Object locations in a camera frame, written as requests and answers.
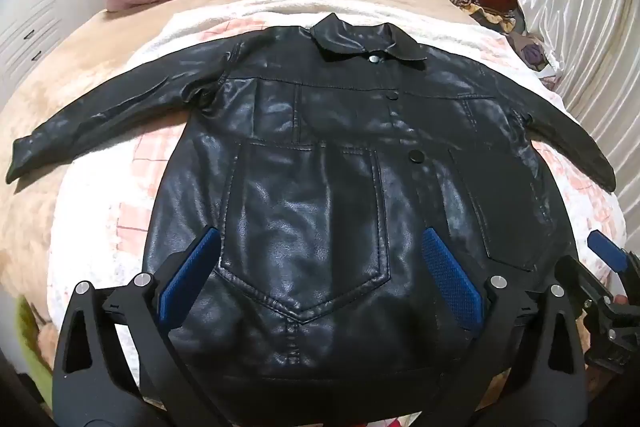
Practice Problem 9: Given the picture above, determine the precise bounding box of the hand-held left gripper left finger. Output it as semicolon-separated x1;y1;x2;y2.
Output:
51;227;223;427

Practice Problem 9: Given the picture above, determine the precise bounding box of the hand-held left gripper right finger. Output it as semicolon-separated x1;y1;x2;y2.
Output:
420;227;588;427

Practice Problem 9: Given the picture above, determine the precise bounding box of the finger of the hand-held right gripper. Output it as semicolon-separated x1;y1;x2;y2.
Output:
586;230;640;277
556;256;617;304

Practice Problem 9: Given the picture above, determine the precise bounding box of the black leather jacket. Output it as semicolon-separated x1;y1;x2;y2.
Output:
6;13;617;388

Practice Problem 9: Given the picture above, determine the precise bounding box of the crumpled clothes heap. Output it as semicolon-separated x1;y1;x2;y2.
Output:
507;29;561;72

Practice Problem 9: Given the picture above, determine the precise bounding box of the white and pink printed blanket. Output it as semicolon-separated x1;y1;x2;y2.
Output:
47;0;628;427

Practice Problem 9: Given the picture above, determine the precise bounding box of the red floral cloth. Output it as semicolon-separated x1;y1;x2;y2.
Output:
384;407;417;427

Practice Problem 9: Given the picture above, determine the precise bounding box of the person's green garment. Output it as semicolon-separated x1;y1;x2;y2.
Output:
15;297;58;388

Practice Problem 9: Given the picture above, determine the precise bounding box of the white satin curtain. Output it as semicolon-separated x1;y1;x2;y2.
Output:
517;0;640;218

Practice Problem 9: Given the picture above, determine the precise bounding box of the beige plush bed cover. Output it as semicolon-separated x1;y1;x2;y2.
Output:
0;0;483;358

